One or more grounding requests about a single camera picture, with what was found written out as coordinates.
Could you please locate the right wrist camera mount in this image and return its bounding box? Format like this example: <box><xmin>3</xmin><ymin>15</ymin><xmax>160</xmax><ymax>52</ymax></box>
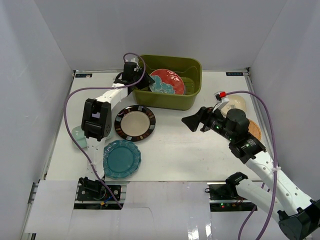
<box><xmin>213</xmin><ymin>91</ymin><xmax>230</xmax><ymax>111</ymax></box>

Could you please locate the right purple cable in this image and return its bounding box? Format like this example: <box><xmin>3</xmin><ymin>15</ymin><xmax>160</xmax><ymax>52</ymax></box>
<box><xmin>224</xmin><ymin>90</ymin><xmax>278</xmax><ymax>240</ymax></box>

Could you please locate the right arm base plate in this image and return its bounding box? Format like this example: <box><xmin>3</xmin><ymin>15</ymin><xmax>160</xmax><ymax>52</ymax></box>
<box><xmin>204</xmin><ymin>182</ymin><xmax>257</xmax><ymax>212</ymax></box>

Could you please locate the teal scalloped plate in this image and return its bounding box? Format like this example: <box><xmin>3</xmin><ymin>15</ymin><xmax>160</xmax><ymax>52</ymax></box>
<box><xmin>103</xmin><ymin>140</ymin><xmax>142</xmax><ymax>180</ymax></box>

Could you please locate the red and teal floral plate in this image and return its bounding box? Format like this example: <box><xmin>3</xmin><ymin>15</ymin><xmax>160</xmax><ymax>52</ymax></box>
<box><xmin>149</xmin><ymin>68</ymin><xmax>186</xmax><ymax>95</ymax></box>

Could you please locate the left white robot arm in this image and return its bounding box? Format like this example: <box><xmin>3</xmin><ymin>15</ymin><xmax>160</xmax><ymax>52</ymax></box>
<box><xmin>81</xmin><ymin>61</ymin><xmax>154</xmax><ymax>179</ymax></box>

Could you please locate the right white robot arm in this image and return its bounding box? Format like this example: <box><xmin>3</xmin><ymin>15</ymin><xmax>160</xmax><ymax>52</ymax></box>
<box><xmin>181</xmin><ymin>107</ymin><xmax>320</xmax><ymax>240</ymax></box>

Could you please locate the black rimmed beige plate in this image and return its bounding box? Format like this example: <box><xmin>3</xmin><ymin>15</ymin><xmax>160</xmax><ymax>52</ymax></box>
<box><xmin>114</xmin><ymin>105</ymin><xmax>156</xmax><ymax>142</ymax></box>

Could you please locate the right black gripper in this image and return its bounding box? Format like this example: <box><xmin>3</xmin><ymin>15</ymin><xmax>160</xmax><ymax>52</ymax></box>
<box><xmin>181</xmin><ymin>104</ymin><xmax>235</xmax><ymax>142</ymax></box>

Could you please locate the orange woven round plate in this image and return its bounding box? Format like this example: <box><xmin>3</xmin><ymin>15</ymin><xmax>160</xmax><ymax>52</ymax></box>
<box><xmin>248</xmin><ymin>119</ymin><xmax>262</xmax><ymax>141</ymax></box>

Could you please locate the cream square dish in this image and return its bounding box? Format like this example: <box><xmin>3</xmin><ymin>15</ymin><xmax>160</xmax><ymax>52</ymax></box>
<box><xmin>221</xmin><ymin>94</ymin><xmax>247</xmax><ymax>117</ymax></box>

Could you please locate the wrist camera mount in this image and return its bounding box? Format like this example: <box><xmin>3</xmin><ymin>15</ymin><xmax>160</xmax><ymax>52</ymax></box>
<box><xmin>213</xmin><ymin>91</ymin><xmax>230</xmax><ymax>111</ymax></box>
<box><xmin>124</xmin><ymin>57</ymin><xmax>141</xmax><ymax>72</ymax></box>

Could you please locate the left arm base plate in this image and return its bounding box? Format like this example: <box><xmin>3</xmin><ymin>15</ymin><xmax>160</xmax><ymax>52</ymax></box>
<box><xmin>76</xmin><ymin>177</ymin><xmax>113</xmax><ymax>201</ymax></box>

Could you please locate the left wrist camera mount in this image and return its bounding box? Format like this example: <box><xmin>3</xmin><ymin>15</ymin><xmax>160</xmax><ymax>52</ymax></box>
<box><xmin>124</xmin><ymin>57</ymin><xmax>141</xmax><ymax>72</ymax></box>

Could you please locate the mint green square plate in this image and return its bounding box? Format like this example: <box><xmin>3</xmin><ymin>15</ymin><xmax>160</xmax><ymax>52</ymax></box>
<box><xmin>71</xmin><ymin>125</ymin><xmax>87</xmax><ymax>149</ymax></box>

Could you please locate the olive green plastic bin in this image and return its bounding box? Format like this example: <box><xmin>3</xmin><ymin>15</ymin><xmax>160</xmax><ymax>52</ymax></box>
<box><xmin>133</xmin><ymin>54</ymin><xmax>202</xmax><ymax>111</ymax></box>

